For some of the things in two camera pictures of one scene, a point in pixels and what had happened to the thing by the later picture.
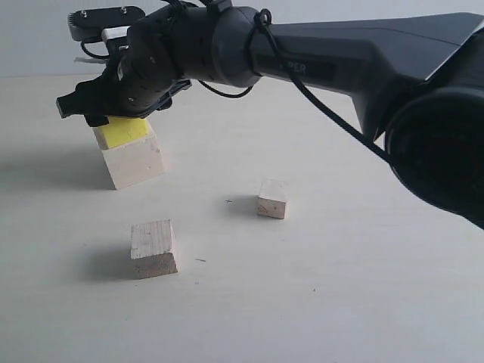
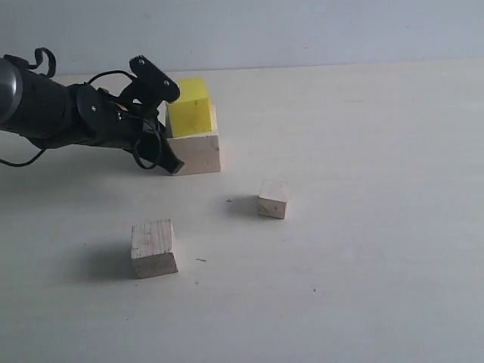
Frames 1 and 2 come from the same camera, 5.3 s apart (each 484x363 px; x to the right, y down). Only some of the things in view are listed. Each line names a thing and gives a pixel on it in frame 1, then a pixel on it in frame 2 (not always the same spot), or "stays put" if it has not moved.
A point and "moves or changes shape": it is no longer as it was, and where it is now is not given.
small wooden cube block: x=272 y=198 stays put
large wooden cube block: x=134 y=161 to x=200 y=151
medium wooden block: x=153 y=249 stays put
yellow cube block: x=120 y=130 moves or changes shape
